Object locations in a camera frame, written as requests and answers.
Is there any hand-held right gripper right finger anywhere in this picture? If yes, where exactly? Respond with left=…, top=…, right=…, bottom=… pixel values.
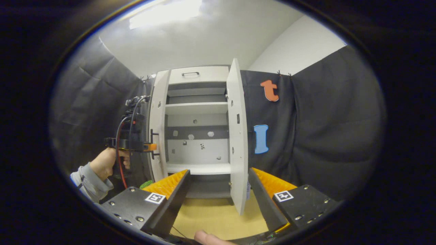
left=248, top=167, right=338, bottom=233

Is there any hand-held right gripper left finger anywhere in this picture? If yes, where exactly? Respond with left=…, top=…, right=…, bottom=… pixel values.
left=101, top=169, right=191, bottom=238

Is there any black door handle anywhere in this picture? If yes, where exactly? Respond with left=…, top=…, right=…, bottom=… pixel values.
left=150, top=129, right=160, bottom=160

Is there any beige shoe cabinet door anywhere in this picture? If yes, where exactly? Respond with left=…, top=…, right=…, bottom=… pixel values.
left=149, top=70, right=171, bottom=182
left=226, top=58, right=249, bottom=215

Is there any beige double-door shoe cabinet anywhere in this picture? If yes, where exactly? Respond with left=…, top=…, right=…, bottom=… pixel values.
left=148, top=58, right=249, bottom=215

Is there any white cabinet shelf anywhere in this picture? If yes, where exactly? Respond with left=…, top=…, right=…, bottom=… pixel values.
left=166, top=163, right=232, bottom=175
left=165, top=102, right=229, bottom=115

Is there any beige cabinet drawer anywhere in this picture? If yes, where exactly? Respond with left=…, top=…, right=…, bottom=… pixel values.
left=169, top=66, right=229, bottom=85

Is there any black backdrop cloth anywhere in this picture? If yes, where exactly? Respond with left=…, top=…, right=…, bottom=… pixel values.
left=49, top=34, right=387, bottom=201

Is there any black cable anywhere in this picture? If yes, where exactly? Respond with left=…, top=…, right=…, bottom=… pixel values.
left=125, top=95, right=151, bottom=140

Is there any red cable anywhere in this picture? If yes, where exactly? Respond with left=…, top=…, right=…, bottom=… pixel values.
left=115, top=116, right=128, bottom=189

